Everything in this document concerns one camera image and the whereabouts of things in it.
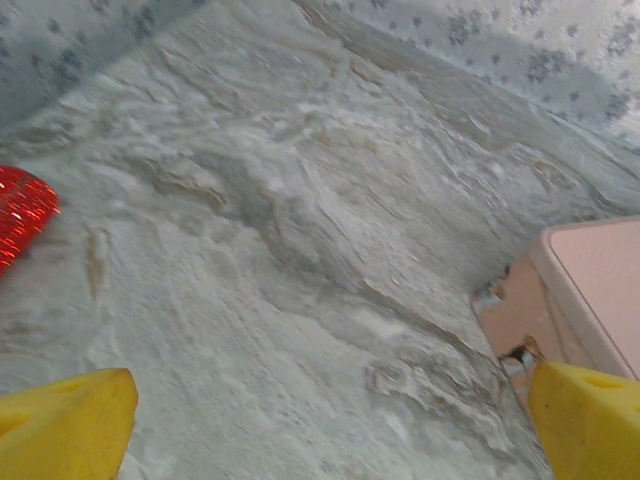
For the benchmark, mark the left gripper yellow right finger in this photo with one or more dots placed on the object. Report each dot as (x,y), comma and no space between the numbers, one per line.
(595,430)

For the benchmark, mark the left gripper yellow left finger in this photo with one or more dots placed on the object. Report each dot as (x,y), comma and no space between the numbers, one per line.
(65,430)

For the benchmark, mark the pink tin box with cartoon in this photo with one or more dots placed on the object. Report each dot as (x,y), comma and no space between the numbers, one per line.
(590,280)

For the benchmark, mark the red glitter cylinder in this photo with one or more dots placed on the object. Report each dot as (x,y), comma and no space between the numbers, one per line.
(22,215)

